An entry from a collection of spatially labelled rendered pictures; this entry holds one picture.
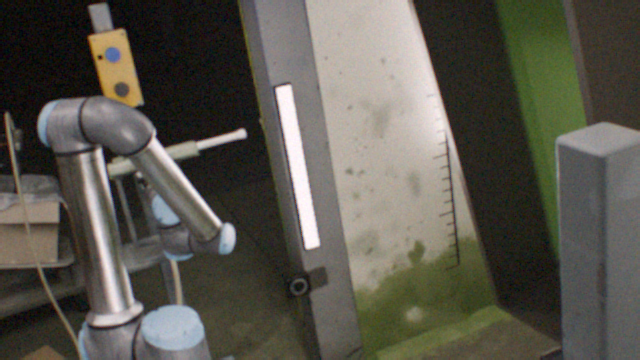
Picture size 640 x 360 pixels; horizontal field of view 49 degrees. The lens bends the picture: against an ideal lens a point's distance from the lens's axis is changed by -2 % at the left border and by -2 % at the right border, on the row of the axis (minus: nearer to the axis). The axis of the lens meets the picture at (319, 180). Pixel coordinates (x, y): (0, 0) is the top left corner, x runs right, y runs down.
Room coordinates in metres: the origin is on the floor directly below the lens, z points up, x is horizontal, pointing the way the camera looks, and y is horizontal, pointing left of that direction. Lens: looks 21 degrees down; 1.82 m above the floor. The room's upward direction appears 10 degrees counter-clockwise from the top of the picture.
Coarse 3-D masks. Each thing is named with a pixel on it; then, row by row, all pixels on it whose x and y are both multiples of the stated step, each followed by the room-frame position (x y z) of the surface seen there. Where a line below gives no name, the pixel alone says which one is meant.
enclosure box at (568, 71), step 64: (448, 0) 2.02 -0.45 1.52; (512, 0) 2.11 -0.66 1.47; (576, 0) 1.42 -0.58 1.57; (448, 64) 2.01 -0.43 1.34; (512, 64) 2.11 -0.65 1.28; (576, 64) 1.44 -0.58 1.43; (448, 128) 1.98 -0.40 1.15; (512, 128) 2.10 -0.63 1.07; (576, 128) 2.00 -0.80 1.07; (512, 192) 2.10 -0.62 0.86; (512, 256) 2.09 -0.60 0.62
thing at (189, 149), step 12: (240, 132) 2.37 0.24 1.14; (180, 144) 2.32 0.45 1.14; (192, 144) 2.31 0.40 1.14; (204, 144) 2.33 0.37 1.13; (216, 144) 2.35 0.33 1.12; (180, 156) 2.29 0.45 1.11; (192, 156) 2.30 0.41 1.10; (108, 168) 2.21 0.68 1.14; (120, 168) 2.22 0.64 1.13; (132, 168) 2.23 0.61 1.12
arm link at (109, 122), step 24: (96, 96) 1.69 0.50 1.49; (96, 120) 1.62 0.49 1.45; (120, 120) 1.63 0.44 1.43; (144, 120) 1.67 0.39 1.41; (120, 144) 1.62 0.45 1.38; (144, 144) 1.64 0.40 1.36; (144, 168) 1.69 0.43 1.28; (168, 168) 1.73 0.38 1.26; (168, 192) 1.75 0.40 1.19; (192, 192) 1.81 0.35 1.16; (192, 216) 1.81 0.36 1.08; (192, 240) 1.92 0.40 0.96; (216, 240) 1.88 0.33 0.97
